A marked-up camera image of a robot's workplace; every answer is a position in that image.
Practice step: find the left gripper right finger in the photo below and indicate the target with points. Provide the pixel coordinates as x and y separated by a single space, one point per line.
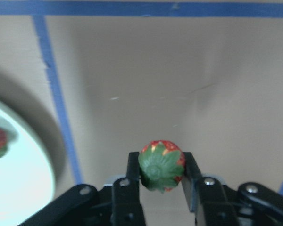
214 203

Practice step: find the light green plate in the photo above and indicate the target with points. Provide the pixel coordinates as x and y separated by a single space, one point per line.
27 178

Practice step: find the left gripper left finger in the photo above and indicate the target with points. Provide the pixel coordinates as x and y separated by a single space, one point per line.
116 204

